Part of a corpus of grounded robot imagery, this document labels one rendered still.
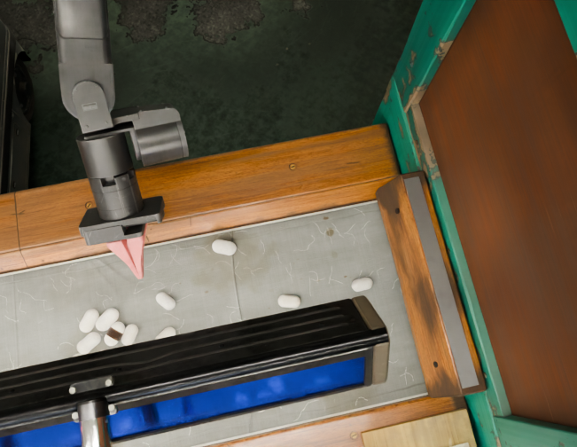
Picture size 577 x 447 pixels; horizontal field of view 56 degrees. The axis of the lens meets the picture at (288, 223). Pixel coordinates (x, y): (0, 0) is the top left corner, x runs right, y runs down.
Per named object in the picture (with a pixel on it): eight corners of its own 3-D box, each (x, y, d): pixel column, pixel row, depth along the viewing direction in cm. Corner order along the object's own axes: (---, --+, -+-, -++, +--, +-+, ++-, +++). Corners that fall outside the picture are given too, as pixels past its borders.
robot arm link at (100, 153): (73, 125, 67) (73, 135, 62) (128, 113, 69) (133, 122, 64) (89, 177, 70) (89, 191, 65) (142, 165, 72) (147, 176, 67)
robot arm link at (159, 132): (68, 74, 67) (67, 84, 59) (160, 58, 70) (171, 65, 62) (96, 166, 72) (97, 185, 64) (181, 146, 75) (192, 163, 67)
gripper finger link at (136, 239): (156, 286, 72) (138, 222, 68) (102, 296, 71) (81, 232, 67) (159, 262, 78) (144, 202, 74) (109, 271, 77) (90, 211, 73)
